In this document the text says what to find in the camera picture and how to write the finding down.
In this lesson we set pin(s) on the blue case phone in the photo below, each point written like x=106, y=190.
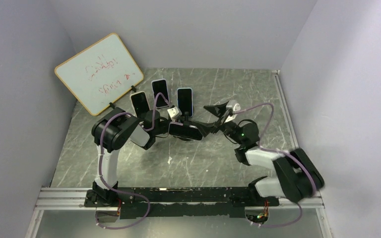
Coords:
x=185, y=100

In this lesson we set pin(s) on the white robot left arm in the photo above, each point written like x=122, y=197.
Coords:
x=111, y=133

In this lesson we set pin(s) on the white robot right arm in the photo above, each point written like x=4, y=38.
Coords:
x=296, y=178

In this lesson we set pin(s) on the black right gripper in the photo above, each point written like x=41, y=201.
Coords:
x=218, y=110

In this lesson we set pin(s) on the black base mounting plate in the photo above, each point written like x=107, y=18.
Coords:
x=176, y=202

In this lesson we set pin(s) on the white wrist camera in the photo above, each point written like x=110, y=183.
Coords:
x=233, y=107
x=174, y=113

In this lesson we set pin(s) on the pink case phone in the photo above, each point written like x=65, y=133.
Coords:
x=140, y=104

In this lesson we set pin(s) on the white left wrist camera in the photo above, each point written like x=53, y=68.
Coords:
x=174, y=113

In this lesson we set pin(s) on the whiteboard with wooden frame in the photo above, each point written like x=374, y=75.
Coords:
x=100, y=74

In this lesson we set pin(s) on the lavender case phone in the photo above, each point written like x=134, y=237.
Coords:
x=159, y=86

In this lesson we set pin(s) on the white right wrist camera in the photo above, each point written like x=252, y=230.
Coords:
x=233, y=107

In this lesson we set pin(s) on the white case phone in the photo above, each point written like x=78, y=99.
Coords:
x=183, y=131

